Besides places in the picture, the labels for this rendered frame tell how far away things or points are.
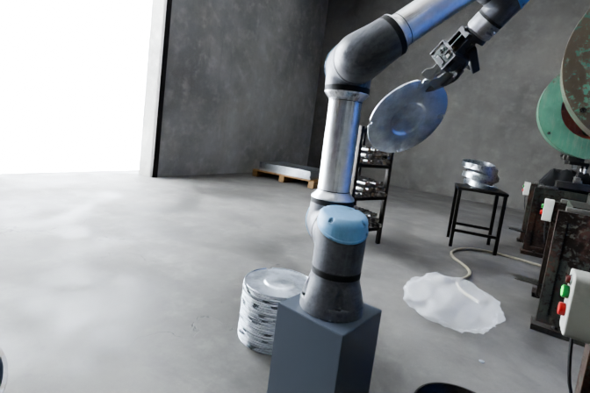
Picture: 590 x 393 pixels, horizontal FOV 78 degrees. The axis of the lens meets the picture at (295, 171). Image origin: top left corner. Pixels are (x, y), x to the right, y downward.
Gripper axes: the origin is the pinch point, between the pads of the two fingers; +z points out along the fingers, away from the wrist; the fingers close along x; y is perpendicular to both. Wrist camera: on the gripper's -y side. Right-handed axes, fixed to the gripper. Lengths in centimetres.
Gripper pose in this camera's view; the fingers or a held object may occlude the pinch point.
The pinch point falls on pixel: (429, 87)
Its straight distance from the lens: 126.4
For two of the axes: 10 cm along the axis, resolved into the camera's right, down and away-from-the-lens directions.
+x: 3.0, 8.1, -5.0
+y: -8.2, -0.4, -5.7
